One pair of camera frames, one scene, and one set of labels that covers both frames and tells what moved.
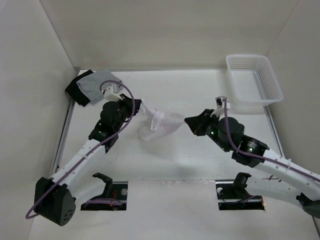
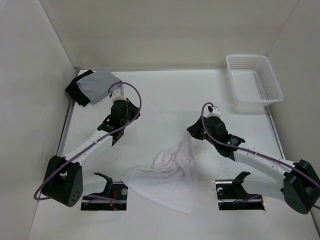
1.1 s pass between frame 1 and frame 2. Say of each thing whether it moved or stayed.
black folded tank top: stayed
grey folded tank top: stayed
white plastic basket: stayed
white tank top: moved
